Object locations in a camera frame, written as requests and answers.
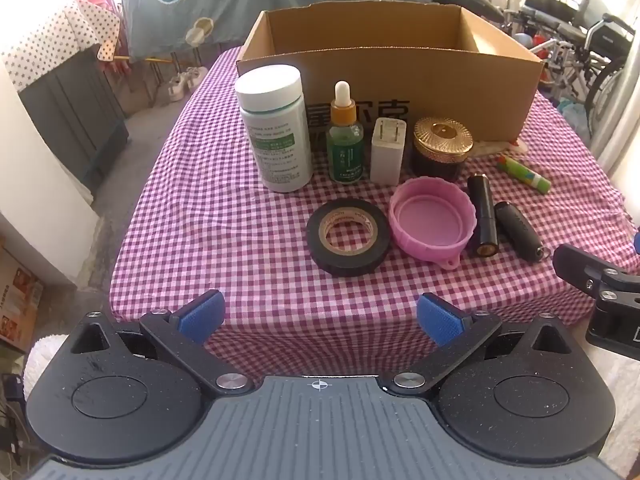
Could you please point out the pink plastic lid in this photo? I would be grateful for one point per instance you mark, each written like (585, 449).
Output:
(430, 220)

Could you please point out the dark grey cabinet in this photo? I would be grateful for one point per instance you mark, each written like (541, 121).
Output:
(75, 110)

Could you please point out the folded wheelchair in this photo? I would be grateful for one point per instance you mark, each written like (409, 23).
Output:
(555, 25)

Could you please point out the printed carton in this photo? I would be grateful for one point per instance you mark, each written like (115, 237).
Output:
(20, 300)

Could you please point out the black electrical tape roll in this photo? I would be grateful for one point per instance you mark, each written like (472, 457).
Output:
(320, 250)

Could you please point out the white pill bottle green label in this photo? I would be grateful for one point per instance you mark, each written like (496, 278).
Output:
(272, 110)

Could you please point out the green glass dropper bottle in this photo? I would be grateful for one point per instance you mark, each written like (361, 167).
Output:
(345, 160)

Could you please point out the white star-dotted cloth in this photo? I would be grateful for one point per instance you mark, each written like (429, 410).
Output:
(50, 45)

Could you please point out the black seat cushion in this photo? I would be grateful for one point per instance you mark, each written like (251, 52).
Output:
(470, 0)

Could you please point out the black lipstick tube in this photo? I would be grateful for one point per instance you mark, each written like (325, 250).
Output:
(482, 210)

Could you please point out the green glue stick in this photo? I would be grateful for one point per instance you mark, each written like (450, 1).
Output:
(525, 175)

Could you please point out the brown cardboard box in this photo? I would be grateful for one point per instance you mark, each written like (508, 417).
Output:
(450, 90)

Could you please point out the dark jar with gold lid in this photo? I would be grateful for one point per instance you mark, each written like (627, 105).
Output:
(442, 135)

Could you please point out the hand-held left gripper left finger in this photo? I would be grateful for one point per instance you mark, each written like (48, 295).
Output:
(202, 316)

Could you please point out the white charger plug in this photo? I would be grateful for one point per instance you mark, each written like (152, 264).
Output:
(385, 160)

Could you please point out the white curtain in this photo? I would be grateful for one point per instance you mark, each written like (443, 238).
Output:
(620, 130)

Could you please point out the white fleece cloth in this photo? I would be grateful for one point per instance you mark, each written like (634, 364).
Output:
(42, 360)
(620, 410)

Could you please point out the small white shoe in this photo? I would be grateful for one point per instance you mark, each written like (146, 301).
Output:
(196, 77)
(177, 89)

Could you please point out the yellow pole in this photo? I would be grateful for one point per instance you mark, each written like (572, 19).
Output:
(155, 60)

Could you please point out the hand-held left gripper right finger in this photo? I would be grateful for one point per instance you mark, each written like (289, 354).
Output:
(442, 320)

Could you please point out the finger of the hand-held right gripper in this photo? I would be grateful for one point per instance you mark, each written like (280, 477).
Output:
(580, 265)

